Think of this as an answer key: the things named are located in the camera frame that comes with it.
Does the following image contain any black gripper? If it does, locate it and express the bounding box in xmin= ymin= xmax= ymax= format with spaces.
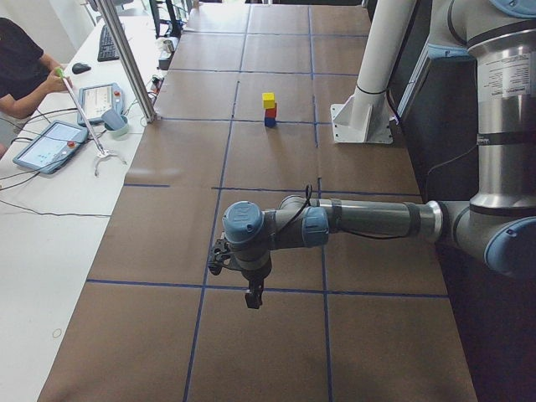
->
xmin=240 ymin=261 xmax=272 ymax=309

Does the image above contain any blue cube block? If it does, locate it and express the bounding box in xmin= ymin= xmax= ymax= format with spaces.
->
xmin=264 ymin=117 xmax=276 ymax=127

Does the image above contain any red cube block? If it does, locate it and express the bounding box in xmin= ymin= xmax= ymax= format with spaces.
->
xmin=265 ymin=104 xmax=277 ymax=119

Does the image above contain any yellow cube block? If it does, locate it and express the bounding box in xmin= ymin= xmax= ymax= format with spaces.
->
xmin=261 ymin=92 xmax=276 ymax=110

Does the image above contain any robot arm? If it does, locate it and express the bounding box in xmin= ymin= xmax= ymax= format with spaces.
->
xmin=208 ymin=1 xmax=535 ymax=309

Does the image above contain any blue cup on roll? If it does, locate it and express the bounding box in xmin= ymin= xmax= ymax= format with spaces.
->
xmin=101 ymin=109 xmax=128 ymax=138

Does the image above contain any near teach pendant tablet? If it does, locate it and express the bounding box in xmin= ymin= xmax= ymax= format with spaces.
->
xmin=13 ymin=121 xmax=88 ymax=174

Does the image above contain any teach pendant tablet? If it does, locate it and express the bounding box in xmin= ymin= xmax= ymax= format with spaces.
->
xmin=78 ymin=82 xmax=124 ymax=125
xmin=13 ymin=121 xmax=88 ymax=174

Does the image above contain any far teach pendant tablet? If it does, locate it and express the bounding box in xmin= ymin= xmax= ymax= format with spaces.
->
xmin=78 ymin=82 xmax=124 ymax=125

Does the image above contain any metal mug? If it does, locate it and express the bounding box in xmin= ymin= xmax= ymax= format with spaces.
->
xmin=162 ymin=39 xmax=174 ymax=54

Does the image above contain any black keyboard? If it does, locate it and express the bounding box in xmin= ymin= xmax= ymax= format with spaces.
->
xmin=97 ymin=25 xmax=120 ymax=62

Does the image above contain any black computer mouse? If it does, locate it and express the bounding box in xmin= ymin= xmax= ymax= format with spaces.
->
xmin=71 ymin=62 xmax=91 ymax=75

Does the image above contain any long reacher grabber stick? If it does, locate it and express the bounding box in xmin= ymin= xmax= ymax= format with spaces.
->
xmin=54 ymin=67 xmax=127 ymax=177

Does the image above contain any seated person in black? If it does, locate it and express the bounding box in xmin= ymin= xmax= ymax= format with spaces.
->
xmin=1 ymin=18 xmax=71 ymax=133

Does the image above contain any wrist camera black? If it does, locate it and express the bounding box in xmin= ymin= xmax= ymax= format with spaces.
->
xmin=208 ymin=239 xmax=235 ymax=276

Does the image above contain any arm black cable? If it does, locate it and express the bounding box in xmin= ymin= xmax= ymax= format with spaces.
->
xmin=271 ymin=183 xmax=403 ymax=242

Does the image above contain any white central pillar mount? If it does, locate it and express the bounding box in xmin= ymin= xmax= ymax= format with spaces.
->
xmin=331 ymin=0 xmax=417 ymax=144

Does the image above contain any aluminium frame post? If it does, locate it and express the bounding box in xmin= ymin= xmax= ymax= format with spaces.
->
xmin=95 ymin=0 xmax=157 ymax=123

